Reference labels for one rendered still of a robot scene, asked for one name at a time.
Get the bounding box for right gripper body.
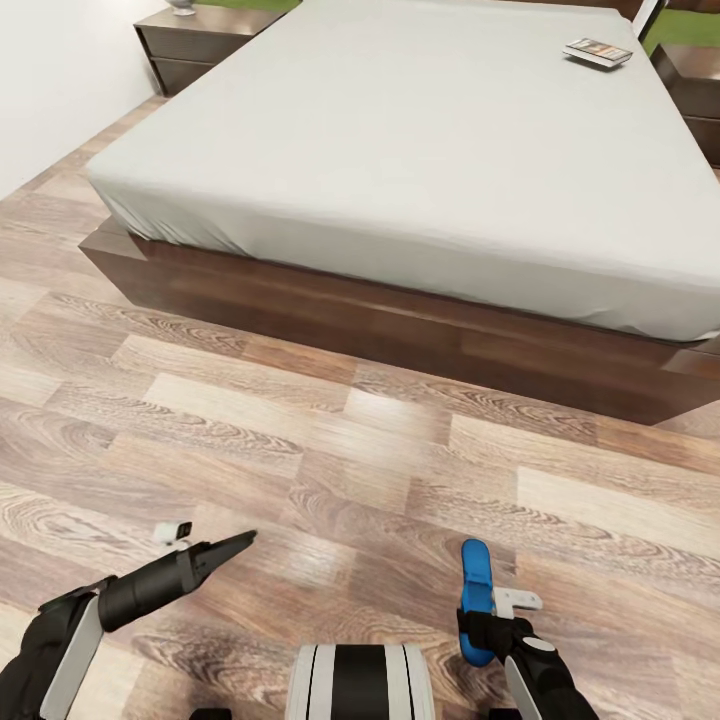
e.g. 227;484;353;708
468;611;533;658

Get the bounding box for hardback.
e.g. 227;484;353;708
563;38;633;68

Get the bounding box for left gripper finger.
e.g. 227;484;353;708
197;529;257;552
192;536;253;586

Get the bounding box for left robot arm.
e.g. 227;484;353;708
0;519;257;720

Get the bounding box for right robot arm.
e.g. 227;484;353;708
457;587;599;720

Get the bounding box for sandal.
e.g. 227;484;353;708
459;539;496;667

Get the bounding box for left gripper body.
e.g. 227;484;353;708
133;543;200;615

